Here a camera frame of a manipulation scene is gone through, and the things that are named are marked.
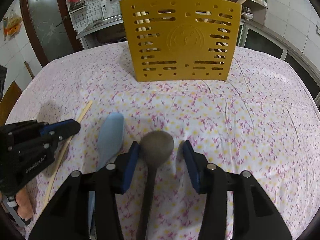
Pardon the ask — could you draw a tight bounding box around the grey metal ladle spoon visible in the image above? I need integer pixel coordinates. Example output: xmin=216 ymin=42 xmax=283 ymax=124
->
xmin=136 ymin=131 xmax=174 ymax=239

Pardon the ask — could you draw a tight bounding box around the kitchen counter cabinet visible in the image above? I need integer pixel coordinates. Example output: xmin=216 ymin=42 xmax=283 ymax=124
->
xmin=237 ymin=20 xmax=319 ymax=106

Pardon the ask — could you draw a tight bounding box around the person's left hand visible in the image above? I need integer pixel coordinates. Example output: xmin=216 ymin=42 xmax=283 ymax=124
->
xmin=16 ymin=187 xmax=33 ymax=220

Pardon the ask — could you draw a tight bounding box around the light blue plastic spoon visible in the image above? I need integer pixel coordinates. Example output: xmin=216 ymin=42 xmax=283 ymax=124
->
xmin=87 ymin=112 xmax=125 ymax=240

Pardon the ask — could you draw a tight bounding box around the floral pink tablecloth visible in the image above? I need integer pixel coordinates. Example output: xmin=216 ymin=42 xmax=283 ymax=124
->
xmin=7 ymin=42 xmax=319 ymax=239

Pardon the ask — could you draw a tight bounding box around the brown door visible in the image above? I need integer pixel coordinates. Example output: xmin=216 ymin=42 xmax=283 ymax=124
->
xmin=20 ymin=0 xmax=83 ymax=67

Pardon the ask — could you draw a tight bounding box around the steel sink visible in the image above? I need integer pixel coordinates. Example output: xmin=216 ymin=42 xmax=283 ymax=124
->
xmin=76 ymin=15 xmax=126 ymax=49

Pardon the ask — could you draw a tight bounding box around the white soap bottle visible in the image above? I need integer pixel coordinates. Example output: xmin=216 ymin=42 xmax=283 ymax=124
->
xmin=101 ymin=0 xmax=113 ymax=19

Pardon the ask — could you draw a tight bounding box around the yellow plastic utensil holder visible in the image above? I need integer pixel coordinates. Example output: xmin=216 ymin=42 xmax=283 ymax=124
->
xmin=120 ymin=0 xmax=240 ymax=82

